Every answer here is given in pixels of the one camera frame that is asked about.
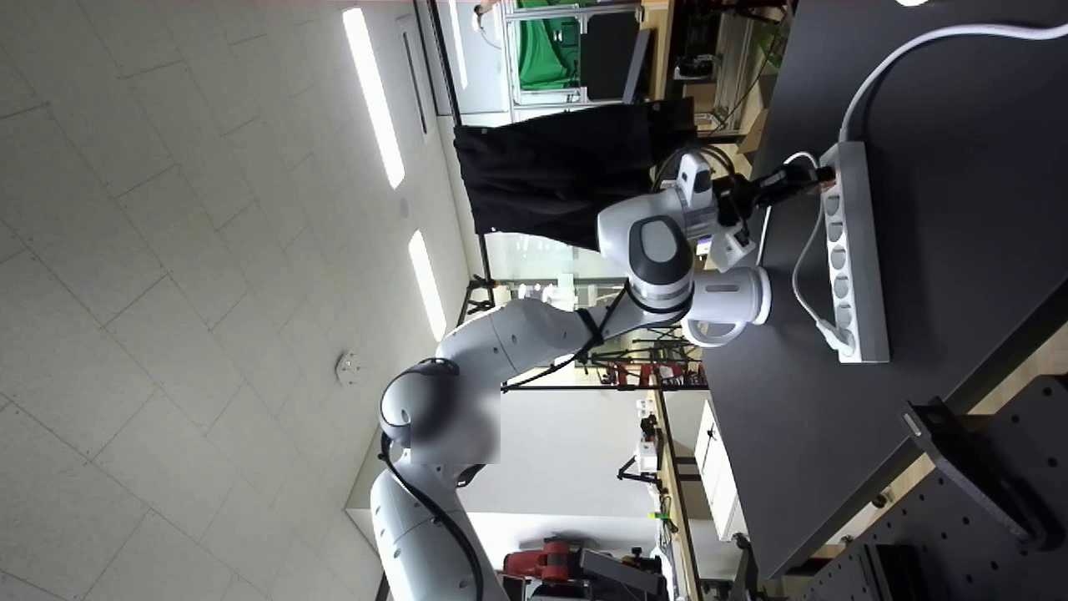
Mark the black perforated breadboard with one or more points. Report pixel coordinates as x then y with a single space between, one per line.
977 523

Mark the white electric kettle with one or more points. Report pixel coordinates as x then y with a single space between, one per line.
734 305

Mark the red machine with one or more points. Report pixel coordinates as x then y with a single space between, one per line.
546 561

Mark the white kettle plug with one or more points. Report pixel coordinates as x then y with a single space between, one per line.
842 337

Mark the short ceiling light strip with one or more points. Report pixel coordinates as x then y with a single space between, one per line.
423 285

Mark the black hanging cloth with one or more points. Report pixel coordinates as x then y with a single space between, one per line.
546 168

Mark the long ceiling light strip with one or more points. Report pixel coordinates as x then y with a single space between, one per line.
374 94

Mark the white power strip adapter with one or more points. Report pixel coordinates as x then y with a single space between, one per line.
862 262

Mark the green cloth backdrop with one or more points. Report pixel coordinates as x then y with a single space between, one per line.
547 52

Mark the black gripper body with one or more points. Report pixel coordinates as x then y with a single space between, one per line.
737 198

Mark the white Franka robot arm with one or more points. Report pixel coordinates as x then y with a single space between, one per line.
520 344

